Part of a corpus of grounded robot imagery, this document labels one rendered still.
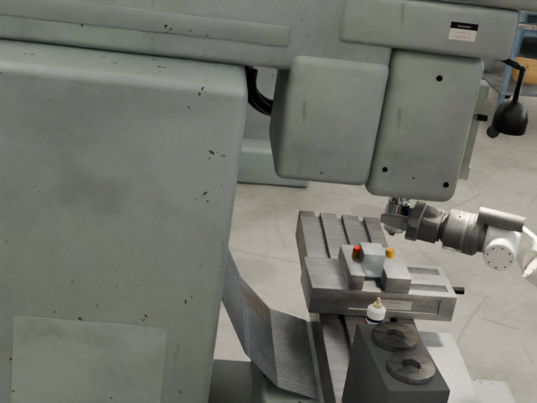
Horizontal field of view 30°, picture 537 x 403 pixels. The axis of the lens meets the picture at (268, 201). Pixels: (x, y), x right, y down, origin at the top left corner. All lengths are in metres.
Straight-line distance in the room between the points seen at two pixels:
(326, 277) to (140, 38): 0.79
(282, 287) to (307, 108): 2.44
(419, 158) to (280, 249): 2.64
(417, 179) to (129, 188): 0.58
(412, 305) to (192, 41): 0.88
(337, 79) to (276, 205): 3.14
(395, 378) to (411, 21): 0.66
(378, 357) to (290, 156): 0.42
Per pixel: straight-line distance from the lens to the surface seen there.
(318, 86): 1.91
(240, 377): 2.45
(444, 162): 2.04
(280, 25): 1.88
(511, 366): 4.13
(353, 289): 2.34
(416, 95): 1.97
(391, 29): 1.90
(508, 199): 5.64
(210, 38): 1.88
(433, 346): 2.49
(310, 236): 2.70
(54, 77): 1.80
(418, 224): 2.12
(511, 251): 2.10
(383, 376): 1.86
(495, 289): 4.66
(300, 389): 2.21
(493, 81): 6.59
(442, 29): 1.92
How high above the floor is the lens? 2.14
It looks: 25 degrees down
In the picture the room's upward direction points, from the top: 8 degrees clockwise
